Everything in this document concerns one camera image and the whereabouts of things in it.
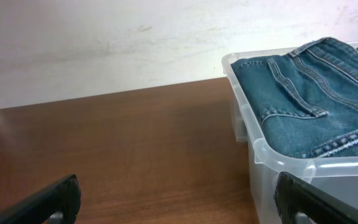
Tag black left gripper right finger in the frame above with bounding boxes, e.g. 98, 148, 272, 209
274, 172, 358, 224

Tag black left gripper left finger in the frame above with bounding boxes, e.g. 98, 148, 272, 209
0, 174, 81, 224

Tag dark blue jeans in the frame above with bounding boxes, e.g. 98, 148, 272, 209
231, 37, 358, 159

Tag clear plastic storage bin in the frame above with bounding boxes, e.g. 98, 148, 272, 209
221, 42, 358, 223

